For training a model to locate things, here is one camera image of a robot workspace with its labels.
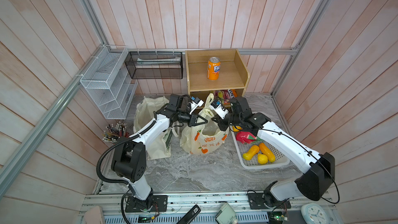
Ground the yellow plastic grocery bag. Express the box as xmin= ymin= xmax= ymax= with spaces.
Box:
xmin=180 ymin=93 xmax=229 ymax=155

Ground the floral canvas tote bag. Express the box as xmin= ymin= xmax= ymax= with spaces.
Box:
xmin=133 ymin=96 xmax=180 ymax=160

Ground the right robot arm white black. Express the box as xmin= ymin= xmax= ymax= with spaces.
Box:
xmin=210 ymin=96 xmax=335 ymax=208

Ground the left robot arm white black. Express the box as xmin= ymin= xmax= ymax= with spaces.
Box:
xmin=96 ymin=94 xmax=208 ymax=201

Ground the orange snack bag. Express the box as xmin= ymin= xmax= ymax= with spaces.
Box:
xmin=227 ymin=89 xmax=237 ymax=99

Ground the pink dragon fruit toy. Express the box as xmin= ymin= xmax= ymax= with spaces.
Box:
xmin=236 ymin=131 xmax=263 ymax=145

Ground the yellow green snack bag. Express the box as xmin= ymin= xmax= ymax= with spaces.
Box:
xmin=215 ymin=90 xmax=229 ymax=100

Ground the yellow corn toy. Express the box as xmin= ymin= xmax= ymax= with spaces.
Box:
xmin=243 ymin=145 xmax=260 ymax=161

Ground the wooden shelf unit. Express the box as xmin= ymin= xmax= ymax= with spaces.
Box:
xmin=185 ymin=48 xmax=251 ymax=110

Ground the yellow lemon toy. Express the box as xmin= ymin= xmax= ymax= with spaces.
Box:
xmin=257 ymin=153 xmax=268 ymax=165

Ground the orange carrot corn toy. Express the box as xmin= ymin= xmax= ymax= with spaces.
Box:
xmin=259 ymin=143 xmax=276 ymax=163

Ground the orange Fanta can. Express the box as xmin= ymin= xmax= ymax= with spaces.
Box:
xmin=207 ymin=57 xmax=221 ymax=80

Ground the white plastic fruit basket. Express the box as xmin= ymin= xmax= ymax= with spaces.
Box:
xmin=232 ymin=133 xmax=290 ymax=170

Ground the red pen holder with pens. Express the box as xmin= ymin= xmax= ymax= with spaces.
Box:
xmin=102 ymin=121 xmax=129 ymax=143

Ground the grey small display device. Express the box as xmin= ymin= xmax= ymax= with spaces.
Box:
xmin=215 ymin=203 xmax=238 ymax=224

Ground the black remote handset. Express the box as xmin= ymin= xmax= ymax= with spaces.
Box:
xmin=177 ymin=204 xmax=201 ymax=224

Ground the white round clock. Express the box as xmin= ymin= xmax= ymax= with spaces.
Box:
xmin=301 ymin=203 xmax=330 ymax=224

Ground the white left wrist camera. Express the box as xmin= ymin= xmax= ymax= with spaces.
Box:
xmin=187 ymin=96 xmax=204 ymax=114

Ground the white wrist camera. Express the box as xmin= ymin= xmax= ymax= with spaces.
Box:
xmin=210 ymin=99 xmax=229 ymax=119
xmin=187 ymin=96 xmax=204 ymax=114

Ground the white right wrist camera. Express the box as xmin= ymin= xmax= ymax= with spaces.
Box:
xmin=210 ymin=99 xmax=229 ymax=119

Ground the black mesh wall basket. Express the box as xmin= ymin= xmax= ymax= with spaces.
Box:
xmin=124 ymin=51 xmax=183 ymax=79

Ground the white wire mesh shelf rack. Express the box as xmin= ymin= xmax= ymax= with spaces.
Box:
xmin=80 ymin=45 xmax=137 ymax=120

